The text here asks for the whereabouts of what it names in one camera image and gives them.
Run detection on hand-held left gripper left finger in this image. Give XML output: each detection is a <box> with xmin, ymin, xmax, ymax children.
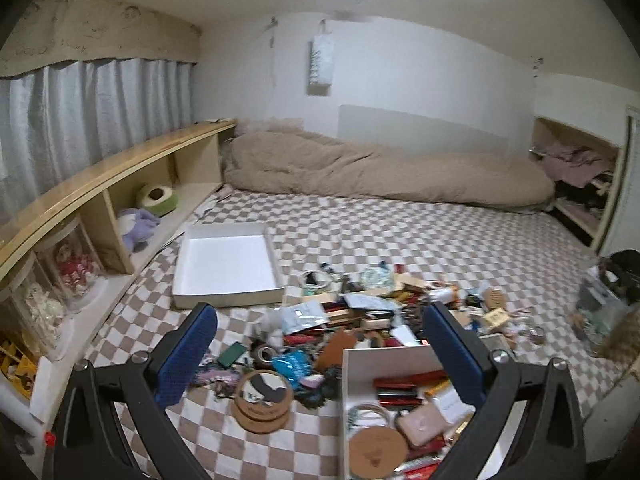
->
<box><xmin>42</xmin><ymin>302</ymin><xmax>218</xmax><ymax>480</ymax></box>

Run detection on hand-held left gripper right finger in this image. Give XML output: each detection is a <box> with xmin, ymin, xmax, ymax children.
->
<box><xmin>422</xmin><ymin>302</ymin><xmax>587</xmax><ymax>480</ymax></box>

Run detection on purple blue crocheted piece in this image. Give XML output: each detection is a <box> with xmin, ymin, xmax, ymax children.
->
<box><xmin>192</xmin><ymin>364</ymin><xmax>242</xmax><ymax>392</ymax></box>

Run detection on white cardboard box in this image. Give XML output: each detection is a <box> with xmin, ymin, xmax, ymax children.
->
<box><xmin>341</xmin><ymin>334</ymin><xmax>516</xmax><ymax>480</ymax></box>

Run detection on round cork coaster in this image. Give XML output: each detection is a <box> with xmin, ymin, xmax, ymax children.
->
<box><xmin>348</xmin><ymin>427</ymin><xmax>409</xmax><ymax>476</ymax></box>
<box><xmin>231</xmin><ymin>400</ymin><xmax>291</xmax><ymax>431</ymax></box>

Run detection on dark green box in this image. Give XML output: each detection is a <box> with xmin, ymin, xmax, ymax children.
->
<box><xmin>217</xmin><ymin>341</ymin><xmax>246</xmax><ymax>367</ymax></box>

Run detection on cream printed box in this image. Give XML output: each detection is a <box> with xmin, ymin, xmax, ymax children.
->
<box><xmin>482</xmin><ymin>310</ymin><xmax>511</xmax><ymax>334</ymax></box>

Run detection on red pen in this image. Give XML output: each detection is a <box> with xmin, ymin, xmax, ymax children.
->
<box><xmin>374</xmin><ymin>370</ymin><xmax>449</xmax><ymax>397</ymax></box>

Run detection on pink leather case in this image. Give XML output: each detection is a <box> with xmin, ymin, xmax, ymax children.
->
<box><xmin>395</xmin><ymin>402</ymin><xmax>449</xmax><ymax>449</ymax></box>

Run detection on white crumpled plastic wrap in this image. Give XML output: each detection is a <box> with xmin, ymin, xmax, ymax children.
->
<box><xmin>252</xmin><ymin>310</ymin><xmax>286</xmax><ymax>344</ymax></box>

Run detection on white shallow box lid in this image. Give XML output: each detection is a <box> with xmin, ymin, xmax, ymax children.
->
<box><xmin>171</xmin><ymin>224</ymin><xmax>286</xmax><ymax>310</ymax></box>

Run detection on white bangle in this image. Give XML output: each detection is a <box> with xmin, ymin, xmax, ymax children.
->
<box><xmin>350</xmin><ymin>402</ymin><xmax>391</xmax><ymax>429</ymax></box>

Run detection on floral fabric pouch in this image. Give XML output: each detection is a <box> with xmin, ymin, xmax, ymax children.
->
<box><xmin>360</xmin><ymin>266</ymin><xmax>396</xmax><ymax>291</ymax></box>

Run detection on bright blue packet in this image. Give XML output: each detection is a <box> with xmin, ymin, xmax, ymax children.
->
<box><xmin>272</xmin><ymin>352</ymin><xmax>321</xmax><ymax>386</ymax></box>

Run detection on brown leather piece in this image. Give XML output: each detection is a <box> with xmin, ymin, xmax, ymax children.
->
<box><xmin>315</xmin><ymin>329</ymin><xmax>369</xmax><ymax>374</ymax></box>

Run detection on light blue paper packet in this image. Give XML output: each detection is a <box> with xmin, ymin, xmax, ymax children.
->
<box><xmin>282</xmin><ymin>305</ymin><xmax>329</xmax><ymax>334</ymax></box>

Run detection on brown white checkered bed sheet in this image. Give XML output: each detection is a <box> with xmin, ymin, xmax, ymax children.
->
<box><xmin>50</xmin><ymin>187</ymin><xmax>640</xmax><ymax>480</ymax></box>

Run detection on purple plush toy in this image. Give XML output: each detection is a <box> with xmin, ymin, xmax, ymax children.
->
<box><xmin>117</xmin><ymin>207</ymin><xmax>161</xmax><ymax>254</ymax></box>

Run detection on red dressed doll clear case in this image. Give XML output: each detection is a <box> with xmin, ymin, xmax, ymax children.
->
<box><xmin>35</xmin><ymin>215</ymin><xmax>109</xmax><ymax>312</ymax></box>

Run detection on dark blue knitted piece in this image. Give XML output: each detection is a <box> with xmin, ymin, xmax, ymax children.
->
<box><xmin>299</xmin><ymin>372</ymin><xmax>342</xmax><ymax>407</ymax></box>

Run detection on white flowers in case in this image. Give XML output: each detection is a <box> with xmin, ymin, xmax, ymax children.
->
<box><xmin>0</xmin><ymin>250</ymin><xmax>69</xmax><ymax>357</ymax></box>

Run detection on avocado plush toy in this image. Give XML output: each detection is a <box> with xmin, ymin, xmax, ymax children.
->
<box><xmin>136</xmin><ymin>182</ymin><xmax>180</xmax><ymax>216</ymax></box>

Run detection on yellow toy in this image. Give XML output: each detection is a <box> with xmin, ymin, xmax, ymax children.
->
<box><xmin>0</xmin><ymin>340</ymin><xmax>42</xmax><ymax>402</ymax></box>

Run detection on clear plastic bottle red cap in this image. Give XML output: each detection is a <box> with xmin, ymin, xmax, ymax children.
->
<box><xmin>15</xmin><ymin>430</ymin><xmax>57</xmax><ymax>457</ymax></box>

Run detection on leopard print scrunchie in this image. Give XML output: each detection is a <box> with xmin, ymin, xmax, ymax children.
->
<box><xmin>597</xmin><ymin>256</ymin><xmax>627</xmax><ymax>287</ymax></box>

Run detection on black cloth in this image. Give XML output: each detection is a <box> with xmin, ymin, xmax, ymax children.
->
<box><xmin>610</xmin><ymin>250</ymin><xmax>640</xmax><ymax>307</ymax></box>

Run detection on wooden bedside shelf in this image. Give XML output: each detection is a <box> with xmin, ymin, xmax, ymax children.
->
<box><xmin>0</xmin><ymin>119</ymin><xmax>238</xmax><ymax>391</ymax></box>

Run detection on beige quilt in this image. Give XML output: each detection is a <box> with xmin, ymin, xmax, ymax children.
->
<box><xmin>222</xmin><ymin>119</ymin><xmax>557</xmax><ymax>217</ymax></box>

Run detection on pink clothes pile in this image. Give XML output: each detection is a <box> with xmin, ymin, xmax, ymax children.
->
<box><xmin>542</xmin><ymin>142</ymin><xmax>619</xmax><ymax>187</ymax></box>

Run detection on white headboard panel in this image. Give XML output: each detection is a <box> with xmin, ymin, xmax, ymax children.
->
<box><xmin>339</xmin><ymin>105</ymin><xmax>509</xmax><ymax>152</ymax></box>

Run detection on built-in closet shelf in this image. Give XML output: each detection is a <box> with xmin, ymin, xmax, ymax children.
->
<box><xmin>529</xmin><ymin>116</ymin><xmax>627</xmax><ymax>252</ymax></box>

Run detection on grey curtain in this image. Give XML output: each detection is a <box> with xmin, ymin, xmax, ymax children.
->
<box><xmin>0</xmin><ymin>57</ymin><xmax>197</xmax><ymax>227</ymax></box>

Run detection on white hanging paper bag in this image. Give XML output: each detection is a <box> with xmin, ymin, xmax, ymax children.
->
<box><xmin>308</xmin><ymin>35</ymin><xmax>334</xmax><ymax>96</ymax></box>

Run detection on beige cartoon print valance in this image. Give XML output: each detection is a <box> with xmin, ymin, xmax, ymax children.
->
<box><xmin>0</xmin><ymin>0</ymin><xmax>202</xmax><ymax>79</ymax></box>

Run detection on clear bag by wall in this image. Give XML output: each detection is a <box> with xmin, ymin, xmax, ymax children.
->
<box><xmin>575</xmin><ymin>265</ymin><xmax>640</xmax><ymax>357</ymax></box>

